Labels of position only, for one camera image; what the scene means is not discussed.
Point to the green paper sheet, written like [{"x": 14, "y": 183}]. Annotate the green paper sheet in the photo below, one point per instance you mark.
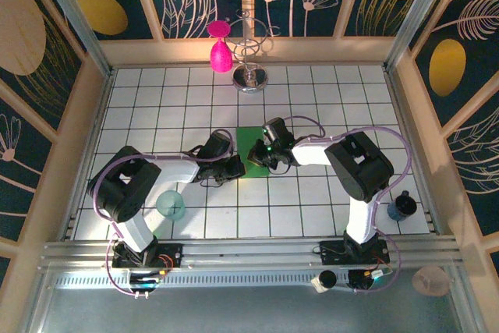
[{"x": 245, "y": 138}]

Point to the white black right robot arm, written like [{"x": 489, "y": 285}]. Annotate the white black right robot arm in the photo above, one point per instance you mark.
[{"x": 358, "y": 165}]

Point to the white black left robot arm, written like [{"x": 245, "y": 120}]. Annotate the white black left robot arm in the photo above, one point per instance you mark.
[{"x": 128, "y": 185}]

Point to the teal translucent cup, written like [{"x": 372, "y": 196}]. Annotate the teal translucent cup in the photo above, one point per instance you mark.
[{"x": 171, "y": 204}]

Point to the pink wine glass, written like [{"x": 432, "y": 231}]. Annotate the pink wine glass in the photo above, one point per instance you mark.
[{"x": 220, "y": 58}]

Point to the black controller board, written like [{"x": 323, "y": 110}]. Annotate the black controller board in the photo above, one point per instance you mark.
[
  {"x": 144, "y": 281},
  {"x": 360, "y": 280}
]

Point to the dark blue mug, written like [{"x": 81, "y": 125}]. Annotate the dark blue mug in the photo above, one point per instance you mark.
[{"x": 404, "y": 205}]

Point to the black white cylinder device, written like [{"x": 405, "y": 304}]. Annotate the black white cylinder device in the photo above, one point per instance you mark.
[{"x": 325, "y": 279}]

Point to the pale pink translucent glass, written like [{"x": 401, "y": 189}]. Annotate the pale pink translucent glass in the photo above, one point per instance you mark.
[{"x": 430, "y": 280}]

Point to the aluminium mounting rail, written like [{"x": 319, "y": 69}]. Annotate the aluminium mounting rail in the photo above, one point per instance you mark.
[{"x": 249, "y": 255}]

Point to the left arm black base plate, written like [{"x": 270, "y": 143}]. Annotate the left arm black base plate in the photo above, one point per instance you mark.
[{"x": 171, "y": 255}]

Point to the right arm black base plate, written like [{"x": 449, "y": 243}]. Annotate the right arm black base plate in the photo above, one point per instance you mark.
[{"x": 331, "y": 253}]

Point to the aluminium frame post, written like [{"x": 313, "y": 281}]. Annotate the aluminium frame post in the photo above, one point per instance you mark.
[
  {"x": 417, "y": 17},
  {"x": 74, "y": 17}
]

